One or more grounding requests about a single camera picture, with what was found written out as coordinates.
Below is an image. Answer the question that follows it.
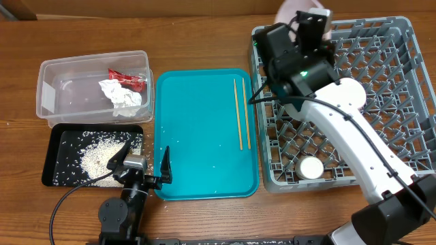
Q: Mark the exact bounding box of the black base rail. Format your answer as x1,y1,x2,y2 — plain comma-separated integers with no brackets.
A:
87,235,330,245

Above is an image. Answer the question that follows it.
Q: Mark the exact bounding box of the grey bowl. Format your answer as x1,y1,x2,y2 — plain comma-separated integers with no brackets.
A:
284,103,306,122

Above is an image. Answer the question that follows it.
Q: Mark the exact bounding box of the white cup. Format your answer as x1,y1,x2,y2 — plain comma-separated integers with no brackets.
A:
295,156,324,180

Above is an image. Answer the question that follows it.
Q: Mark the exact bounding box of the right wooden chopstick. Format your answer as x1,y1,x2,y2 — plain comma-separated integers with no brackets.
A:
242,78,251,150

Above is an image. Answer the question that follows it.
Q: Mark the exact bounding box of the black rectangular tray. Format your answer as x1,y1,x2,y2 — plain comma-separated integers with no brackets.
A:
42,123,144,187

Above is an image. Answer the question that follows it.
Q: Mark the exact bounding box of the white rice pile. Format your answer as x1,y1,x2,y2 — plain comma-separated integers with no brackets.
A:
52,131,144,187

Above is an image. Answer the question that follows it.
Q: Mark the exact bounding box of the teal plastic serving tray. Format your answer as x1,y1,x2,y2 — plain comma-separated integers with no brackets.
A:
153,68,260,201

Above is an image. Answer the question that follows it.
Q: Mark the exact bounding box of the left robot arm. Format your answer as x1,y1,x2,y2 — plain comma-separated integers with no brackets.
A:
98,143,172,244

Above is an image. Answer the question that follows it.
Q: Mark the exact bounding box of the white napkin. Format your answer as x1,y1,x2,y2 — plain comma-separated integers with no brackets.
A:
99,79,142,108

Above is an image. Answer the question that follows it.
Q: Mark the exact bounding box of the clear plastic waste bin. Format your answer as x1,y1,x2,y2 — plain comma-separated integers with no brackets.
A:
36,50,155,127

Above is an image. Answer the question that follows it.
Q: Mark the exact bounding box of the pink shallow bowl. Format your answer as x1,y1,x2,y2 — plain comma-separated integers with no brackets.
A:
341,78,367,109

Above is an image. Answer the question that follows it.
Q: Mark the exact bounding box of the wooden chopstick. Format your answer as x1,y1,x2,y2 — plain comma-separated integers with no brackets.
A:
233,79,243,151
242,78,251,150

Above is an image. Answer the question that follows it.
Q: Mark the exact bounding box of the red snack wrapper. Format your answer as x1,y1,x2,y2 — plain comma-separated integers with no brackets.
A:
108,69,146,93

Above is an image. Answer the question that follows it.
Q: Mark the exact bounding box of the grey plastic dishwasher rack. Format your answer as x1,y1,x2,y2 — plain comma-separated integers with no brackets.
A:
249,16,435,193

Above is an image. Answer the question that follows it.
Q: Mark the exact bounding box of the left wooden chopstick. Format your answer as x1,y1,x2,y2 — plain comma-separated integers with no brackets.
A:
233,79,243,151

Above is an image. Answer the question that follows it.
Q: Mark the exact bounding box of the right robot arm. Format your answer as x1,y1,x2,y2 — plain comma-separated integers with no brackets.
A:
252,8,435,244

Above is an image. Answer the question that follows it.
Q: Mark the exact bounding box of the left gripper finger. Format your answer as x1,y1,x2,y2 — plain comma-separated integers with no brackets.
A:
160,146,172,184
106,142,131,170

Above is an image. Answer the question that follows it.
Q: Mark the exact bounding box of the white round plate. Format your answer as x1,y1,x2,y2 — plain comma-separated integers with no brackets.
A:
274,0,333,40

